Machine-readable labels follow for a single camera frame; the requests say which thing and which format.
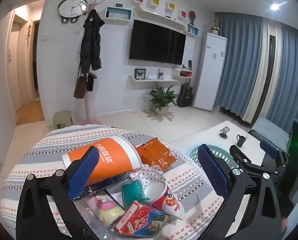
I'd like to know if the panda wall clock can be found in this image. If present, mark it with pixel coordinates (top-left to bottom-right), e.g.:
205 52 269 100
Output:
58 0 87 23

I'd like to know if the brown bag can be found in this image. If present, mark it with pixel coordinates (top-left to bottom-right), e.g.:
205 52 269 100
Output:
74 76 86 99

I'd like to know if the long curved white shelf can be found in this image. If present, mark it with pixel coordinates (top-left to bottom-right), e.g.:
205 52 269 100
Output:
139 4 198 38

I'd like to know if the pink coat rack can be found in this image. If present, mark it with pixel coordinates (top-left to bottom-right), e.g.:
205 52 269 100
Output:
78 0 102 125

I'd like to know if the pink yellow snack packet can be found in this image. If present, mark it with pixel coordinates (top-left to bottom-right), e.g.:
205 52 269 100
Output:
85 194 126 227

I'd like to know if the red white printed paper cup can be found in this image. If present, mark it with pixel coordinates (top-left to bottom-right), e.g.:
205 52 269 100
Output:
144 180 185 221

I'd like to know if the orange snack wrapper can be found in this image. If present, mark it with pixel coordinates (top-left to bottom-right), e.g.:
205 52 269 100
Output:
135 137 177 172

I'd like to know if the teal crumpled wrapper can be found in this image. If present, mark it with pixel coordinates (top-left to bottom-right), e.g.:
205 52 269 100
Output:
121 180 149 210

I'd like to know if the light blue plastic basket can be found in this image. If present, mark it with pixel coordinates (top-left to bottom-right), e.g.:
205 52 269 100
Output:
186 144 239 170

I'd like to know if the green potted plant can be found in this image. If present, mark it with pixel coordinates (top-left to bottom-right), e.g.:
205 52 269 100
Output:
143 84 178 115

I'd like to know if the black jacket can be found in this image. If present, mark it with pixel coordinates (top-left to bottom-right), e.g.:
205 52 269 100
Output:
79 9 105 77

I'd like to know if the blue white striped curtain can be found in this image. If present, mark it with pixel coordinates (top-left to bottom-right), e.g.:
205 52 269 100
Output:
214 12 298 140

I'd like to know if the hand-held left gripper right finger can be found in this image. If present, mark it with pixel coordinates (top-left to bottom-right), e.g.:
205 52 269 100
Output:
198 144 283 240

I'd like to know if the black bag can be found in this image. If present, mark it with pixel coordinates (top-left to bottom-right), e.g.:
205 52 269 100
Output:
86 72 97 92

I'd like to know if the black guitar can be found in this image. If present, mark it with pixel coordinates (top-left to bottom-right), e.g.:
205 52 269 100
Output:
178 77 193 107

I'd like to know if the grey blue sofa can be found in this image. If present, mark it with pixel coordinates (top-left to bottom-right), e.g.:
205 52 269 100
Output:
249 117 293 150

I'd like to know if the white dotted paper wrapper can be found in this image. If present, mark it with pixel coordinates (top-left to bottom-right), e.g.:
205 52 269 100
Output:
130 164 166 188

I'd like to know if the short curved white shelf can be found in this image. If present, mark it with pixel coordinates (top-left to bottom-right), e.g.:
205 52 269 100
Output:
129 75 180 85

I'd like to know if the teal white box shelf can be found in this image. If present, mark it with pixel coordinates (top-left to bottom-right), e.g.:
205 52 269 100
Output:
105 7 132 25

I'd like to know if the black wall television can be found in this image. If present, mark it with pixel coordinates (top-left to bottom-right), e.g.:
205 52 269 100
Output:
128 19 187 65

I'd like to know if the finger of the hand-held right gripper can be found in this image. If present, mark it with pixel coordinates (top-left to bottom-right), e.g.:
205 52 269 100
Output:
229 145 280 180
260 141 289 178

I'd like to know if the red card box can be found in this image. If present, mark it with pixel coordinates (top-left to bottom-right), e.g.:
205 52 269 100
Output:
114 201 171 238

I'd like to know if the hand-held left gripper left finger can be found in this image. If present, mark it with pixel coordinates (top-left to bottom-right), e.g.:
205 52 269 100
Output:
15 145 99 240

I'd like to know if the white red box shelf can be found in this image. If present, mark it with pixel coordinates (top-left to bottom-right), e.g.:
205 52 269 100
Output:
172 67 192 78

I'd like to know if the olive plastic stool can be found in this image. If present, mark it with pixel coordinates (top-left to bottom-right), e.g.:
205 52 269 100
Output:
53 111 73 130

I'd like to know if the white coffee table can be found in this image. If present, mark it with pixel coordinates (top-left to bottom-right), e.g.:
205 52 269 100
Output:
168 120 267 180

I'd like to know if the white standing air conditioner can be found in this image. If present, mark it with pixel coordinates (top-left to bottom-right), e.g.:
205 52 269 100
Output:
193 32 228 111

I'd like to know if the orange paper cup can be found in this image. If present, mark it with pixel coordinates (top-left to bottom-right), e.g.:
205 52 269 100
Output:
62 135 142 187

